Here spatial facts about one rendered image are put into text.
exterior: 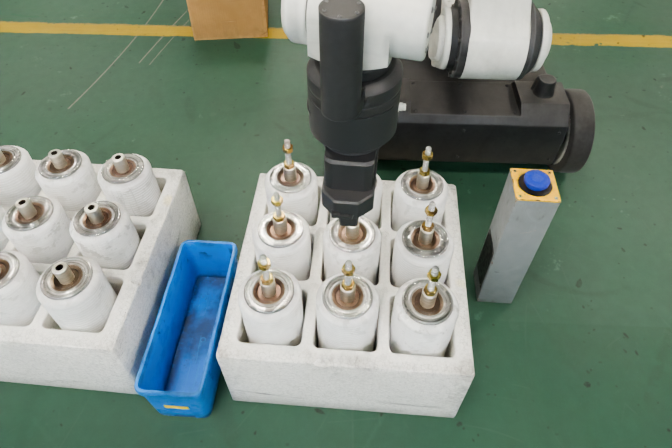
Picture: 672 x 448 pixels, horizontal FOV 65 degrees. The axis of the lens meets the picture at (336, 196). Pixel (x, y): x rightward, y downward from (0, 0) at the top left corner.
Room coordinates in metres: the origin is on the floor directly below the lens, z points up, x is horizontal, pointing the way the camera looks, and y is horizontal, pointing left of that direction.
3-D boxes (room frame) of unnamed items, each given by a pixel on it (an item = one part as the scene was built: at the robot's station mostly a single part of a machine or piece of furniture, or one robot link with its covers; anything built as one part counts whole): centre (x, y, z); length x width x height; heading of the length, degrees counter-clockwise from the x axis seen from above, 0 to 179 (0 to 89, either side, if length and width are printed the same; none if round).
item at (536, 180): (0.58, -0.32, 0.32); 0.04 x 0.04 x 0.02
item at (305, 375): (0.52, -0.03, 0.09); 0.39 x 0.39 x 0.18; 86
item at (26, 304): (0.45, 0.53, 0.16); 0.10 x 0.10 x 0.18
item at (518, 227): (0.58, -0.32, 0.16); 0.07 x 0.07 x 0.31; 86
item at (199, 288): (0.46, 0.25, 0.06); 0.30 x 0.11 x 0.12; 176
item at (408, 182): (0.63, -0.15, 0.25); 0.08 x 0.08 x 0.01
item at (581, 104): (0.95, -0.55, 0.10); 0.20 x 0.05 x 0.20; 178
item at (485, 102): (1.21, -0.30, 0.19); 0.64 x 0.52 x 0.33; 178
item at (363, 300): (0.41, -0.02, 0.25); 0.08 x 0.08 x 0.01
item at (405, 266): (0.51, -0.14, 0.16); 0.10 x 0.10 x 0.18
